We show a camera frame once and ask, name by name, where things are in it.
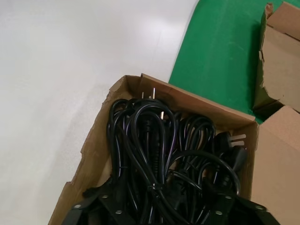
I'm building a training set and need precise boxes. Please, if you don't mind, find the green table cloth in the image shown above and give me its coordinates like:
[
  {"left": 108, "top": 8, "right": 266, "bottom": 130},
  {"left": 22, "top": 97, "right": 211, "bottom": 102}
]
[{"left": 168, "top": 0, "right": 272, "bottom": 125}]

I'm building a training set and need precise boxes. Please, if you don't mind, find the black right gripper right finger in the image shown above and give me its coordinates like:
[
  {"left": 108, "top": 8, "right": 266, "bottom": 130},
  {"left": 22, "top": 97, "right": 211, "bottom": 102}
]
[{"left": 206, "top": 195, "right": 282, "bottom": 225}]

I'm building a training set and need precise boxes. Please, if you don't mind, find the black power cable bundle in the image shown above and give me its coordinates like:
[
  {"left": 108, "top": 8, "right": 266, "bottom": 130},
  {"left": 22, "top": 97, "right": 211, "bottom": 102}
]
[
  {"left": 106, "top": 98, "right": 211, "bottom": 225},
  {"left": 175, "top": 112, "right": 249, "bottom": 211},
  {"left": 126, "top": 87, "right": 162, "bottom": 111}
]

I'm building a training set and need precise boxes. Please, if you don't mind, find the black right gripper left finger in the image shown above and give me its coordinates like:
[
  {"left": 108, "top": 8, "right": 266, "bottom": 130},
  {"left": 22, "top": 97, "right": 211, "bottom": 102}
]
[{"left": 48, "top": 193, "right": 132, "bottom": 225}]

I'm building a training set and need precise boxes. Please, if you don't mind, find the cardboard box holding cables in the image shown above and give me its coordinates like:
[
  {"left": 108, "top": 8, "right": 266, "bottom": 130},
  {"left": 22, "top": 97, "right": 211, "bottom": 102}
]
[{"left": 48, "top": 73, "right": 300, "bottom": 225}]

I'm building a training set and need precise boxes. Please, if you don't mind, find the cardboard box with torn rim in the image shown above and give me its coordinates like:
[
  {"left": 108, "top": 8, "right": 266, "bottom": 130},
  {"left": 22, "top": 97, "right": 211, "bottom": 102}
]
[{"left": 252, "top": 1, "right": 300, "bottom": 113}]

